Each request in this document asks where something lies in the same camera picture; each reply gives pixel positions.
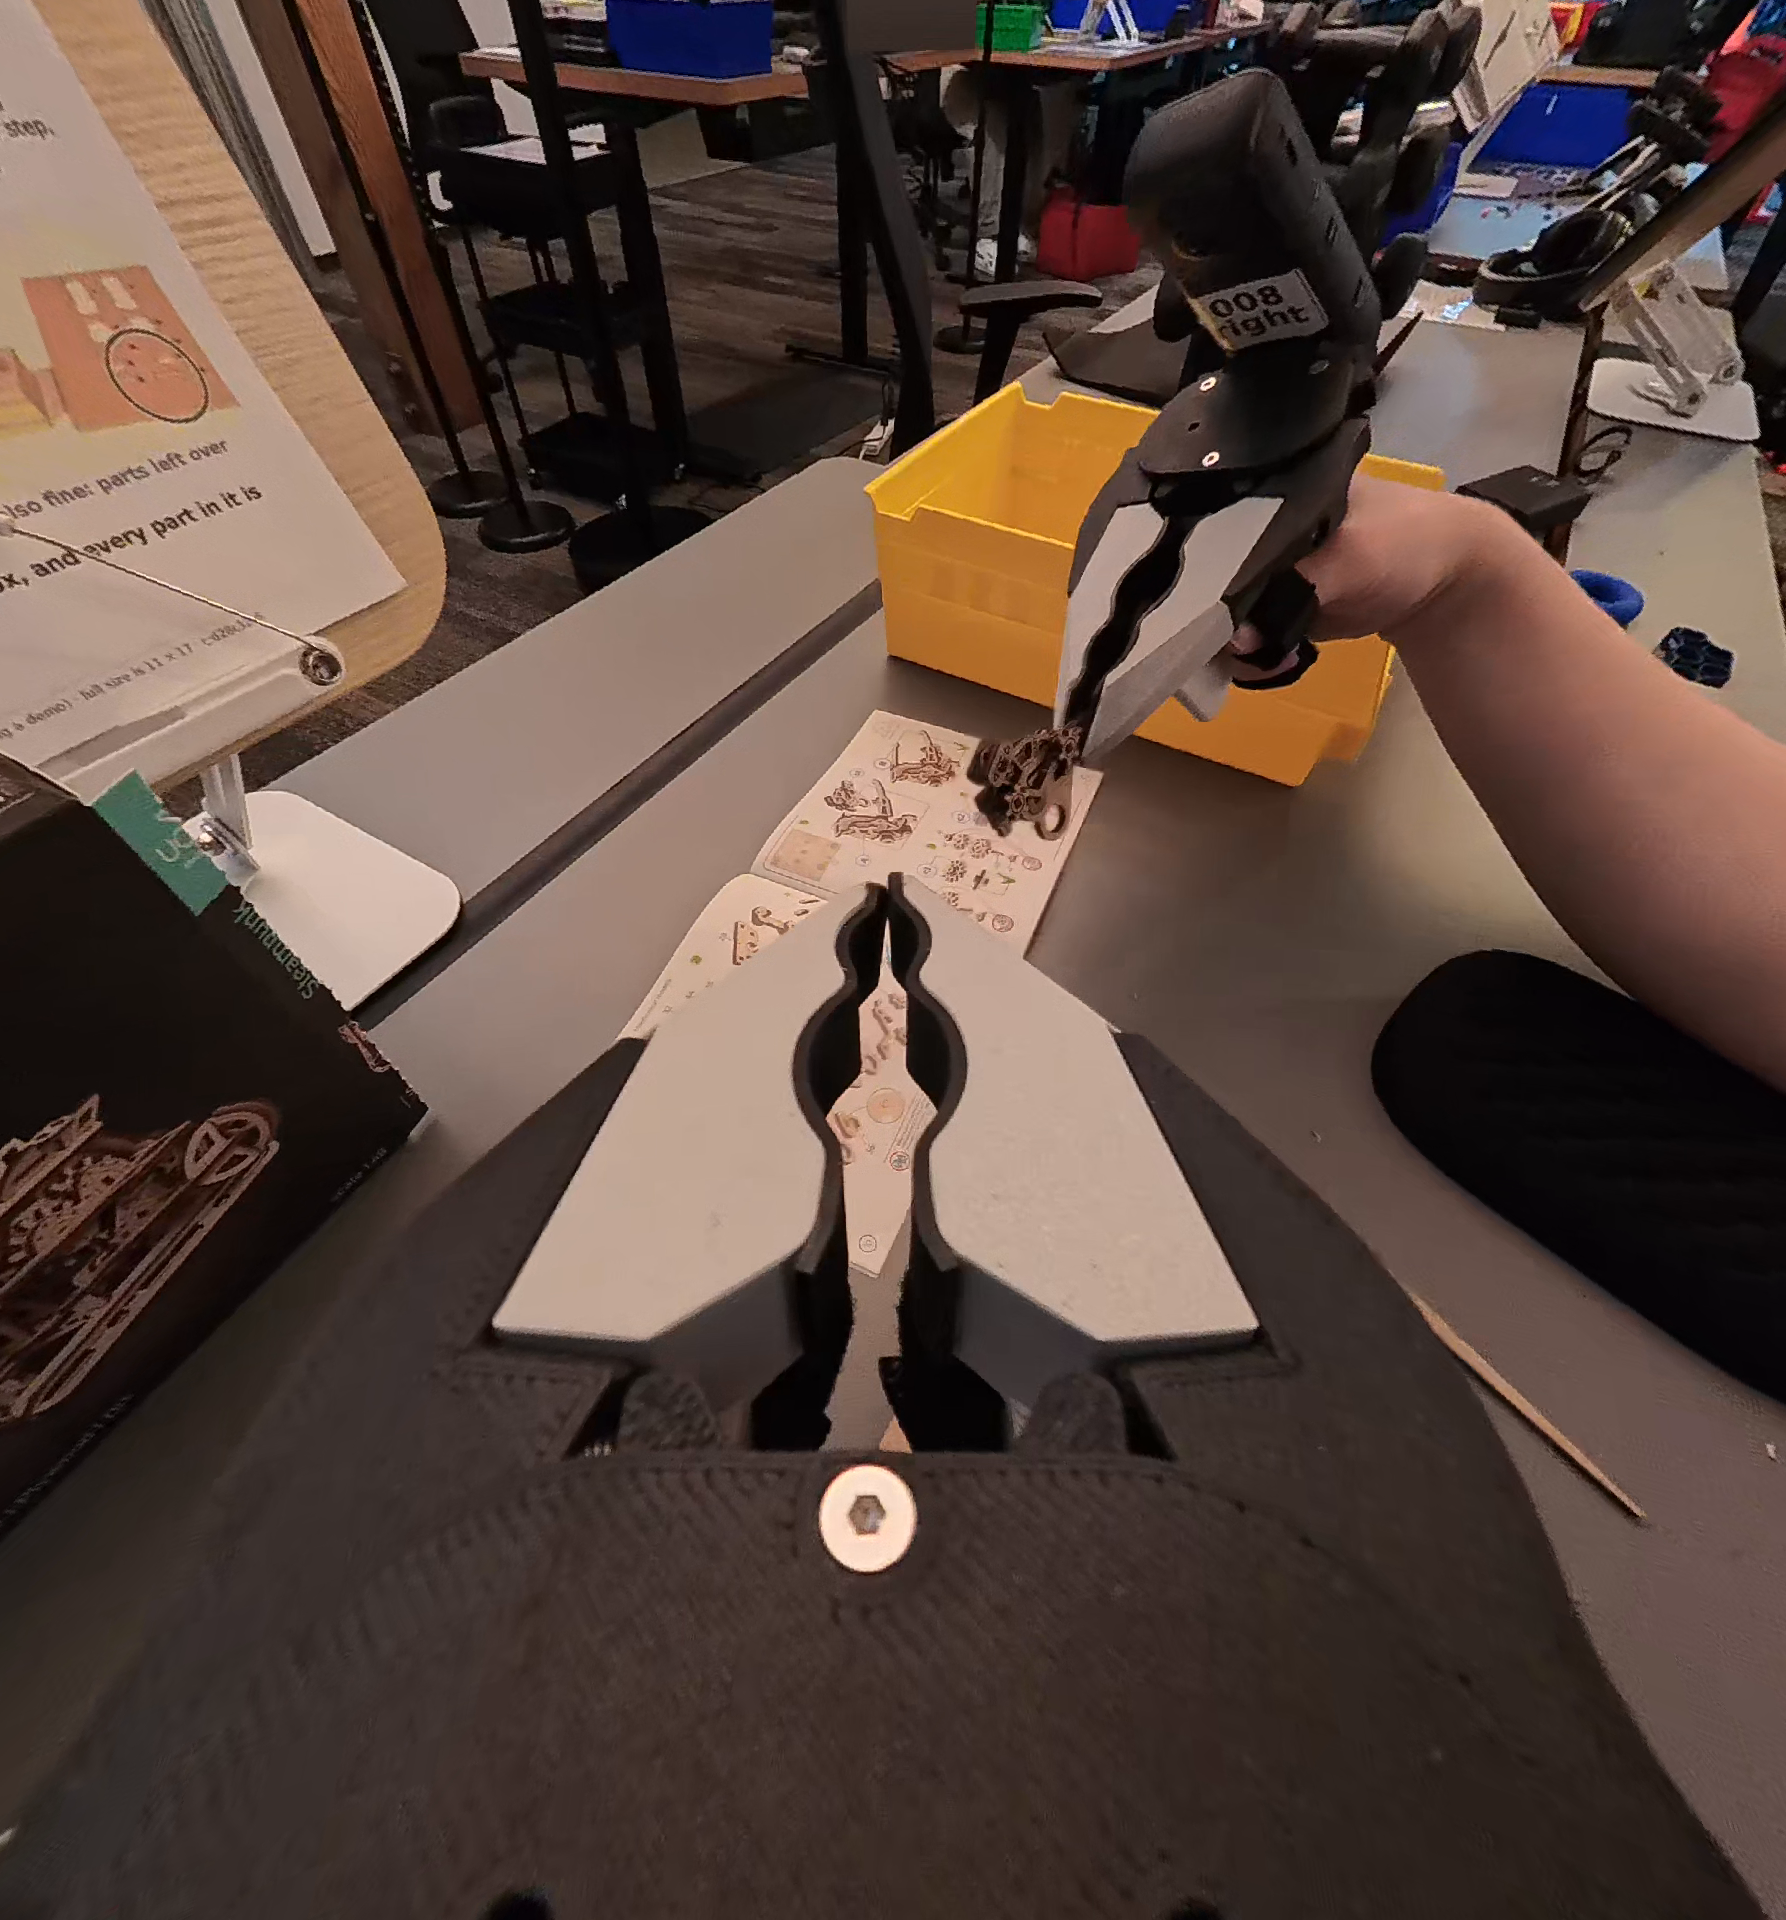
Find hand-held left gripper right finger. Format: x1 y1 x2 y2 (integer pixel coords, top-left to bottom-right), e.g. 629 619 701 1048
891 874 1265 1384

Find person's right hand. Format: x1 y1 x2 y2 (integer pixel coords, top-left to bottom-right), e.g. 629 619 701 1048
1305 473 1512 644

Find black power adapter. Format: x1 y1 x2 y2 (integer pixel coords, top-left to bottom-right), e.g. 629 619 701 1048
1454 467 1593 558

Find dark model kit box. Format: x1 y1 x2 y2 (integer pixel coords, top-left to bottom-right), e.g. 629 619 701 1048
0 748 430 1599

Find wooden instruction sign board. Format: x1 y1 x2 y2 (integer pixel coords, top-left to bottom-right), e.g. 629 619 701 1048
1574 60 1786 310
0 0 448 783

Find dark wooden model assembly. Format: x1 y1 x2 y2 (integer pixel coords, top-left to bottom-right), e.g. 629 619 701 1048
967 722 1092 839

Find black office chair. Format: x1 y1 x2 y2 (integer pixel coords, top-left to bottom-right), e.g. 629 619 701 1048
961 279 1105 408

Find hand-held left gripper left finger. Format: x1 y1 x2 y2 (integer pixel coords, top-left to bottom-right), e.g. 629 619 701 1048
488 878 895 1379

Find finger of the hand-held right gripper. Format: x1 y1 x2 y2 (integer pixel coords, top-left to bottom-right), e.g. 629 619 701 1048
1050 503 1183 742
1083 493 1289 767

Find thin wooden stick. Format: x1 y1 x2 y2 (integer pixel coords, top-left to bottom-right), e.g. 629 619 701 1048
1407 1286 1648 1521

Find person's right forearm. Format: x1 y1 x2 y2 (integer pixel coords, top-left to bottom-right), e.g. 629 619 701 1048
1485 503 1786 1131

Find printed assembly instruction sheet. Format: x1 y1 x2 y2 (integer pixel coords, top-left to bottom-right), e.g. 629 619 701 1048
620 709 1108 1281

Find yellow plastic bin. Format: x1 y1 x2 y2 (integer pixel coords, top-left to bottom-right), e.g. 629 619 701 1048
863 384 1446 789

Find red bag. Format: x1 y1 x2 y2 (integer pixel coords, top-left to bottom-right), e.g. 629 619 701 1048
1034 196 1142 283

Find white sign stand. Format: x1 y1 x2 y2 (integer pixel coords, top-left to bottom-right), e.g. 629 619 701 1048
1590 267 1761 445
179 754 463 1011

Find black headphones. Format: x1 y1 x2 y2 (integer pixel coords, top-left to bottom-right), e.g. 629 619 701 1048
1477 211 1630 324

